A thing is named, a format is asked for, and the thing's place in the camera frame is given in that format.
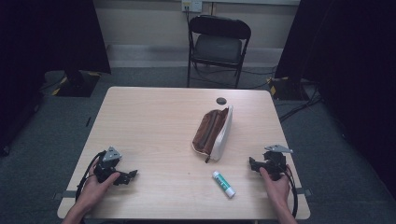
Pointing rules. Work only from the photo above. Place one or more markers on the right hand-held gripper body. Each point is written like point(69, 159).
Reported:
point(275, 160)

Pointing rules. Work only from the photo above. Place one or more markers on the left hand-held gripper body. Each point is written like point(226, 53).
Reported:
point(106, 165)

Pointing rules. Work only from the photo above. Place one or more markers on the white and green glue stick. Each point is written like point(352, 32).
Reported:
point(224, 184)

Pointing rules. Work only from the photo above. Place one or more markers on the brown and white pencil case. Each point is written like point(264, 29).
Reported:
point(214, 133)

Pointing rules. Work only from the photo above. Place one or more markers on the person's left hand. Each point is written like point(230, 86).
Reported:
point(95, 189)

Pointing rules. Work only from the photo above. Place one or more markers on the person's right hand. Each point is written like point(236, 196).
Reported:
point(277, 188)

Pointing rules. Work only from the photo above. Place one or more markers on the black stand base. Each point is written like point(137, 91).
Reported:
point(288, 88)
point(77, 84)

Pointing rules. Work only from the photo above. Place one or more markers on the black folding chair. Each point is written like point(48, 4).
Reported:
point(218, 46)

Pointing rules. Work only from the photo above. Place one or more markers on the grey table bracket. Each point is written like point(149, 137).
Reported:
point(63, 194)
point(303, 191)

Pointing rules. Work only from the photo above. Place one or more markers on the white wall socket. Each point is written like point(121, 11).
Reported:
point(191, 5)

